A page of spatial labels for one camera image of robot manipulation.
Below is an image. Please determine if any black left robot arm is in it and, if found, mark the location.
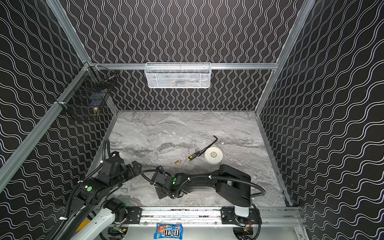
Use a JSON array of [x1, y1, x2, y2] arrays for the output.
[[45, 140, 143, 240]]

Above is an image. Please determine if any white wire mesh basket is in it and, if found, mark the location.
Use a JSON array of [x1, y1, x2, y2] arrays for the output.
[[145, 62, 212, 89]]

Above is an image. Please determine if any black wire basket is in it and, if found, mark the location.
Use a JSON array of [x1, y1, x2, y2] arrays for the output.
[[58, 63, 118, 122]]

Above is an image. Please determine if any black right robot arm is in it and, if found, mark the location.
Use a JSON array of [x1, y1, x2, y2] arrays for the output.
[[141, 165, 266, 227]]

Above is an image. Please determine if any aluminium corner frame post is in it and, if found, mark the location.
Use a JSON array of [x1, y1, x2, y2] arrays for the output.
[[46, 0, 92, 63]]

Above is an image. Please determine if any yellow black screwdriver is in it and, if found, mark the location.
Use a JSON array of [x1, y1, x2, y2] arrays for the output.
[[187, 145, 212, 161]]

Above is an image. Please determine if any white tape roll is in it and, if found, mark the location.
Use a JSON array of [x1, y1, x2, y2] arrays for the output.
[[204, 147, 224, 164]]

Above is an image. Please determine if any blue candy bag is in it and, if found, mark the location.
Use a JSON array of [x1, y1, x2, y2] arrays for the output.
[[154, 223, 184, 240]]

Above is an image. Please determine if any black hex key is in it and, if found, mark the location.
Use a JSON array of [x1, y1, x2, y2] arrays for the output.
[[198, 136, 218, 157]]

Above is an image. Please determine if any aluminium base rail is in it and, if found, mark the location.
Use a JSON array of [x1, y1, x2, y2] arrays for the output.
[[98, 205, 304, 227]]

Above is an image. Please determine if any brass object in basket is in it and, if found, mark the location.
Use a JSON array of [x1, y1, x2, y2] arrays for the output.
[[93, 108, 100, 117]]

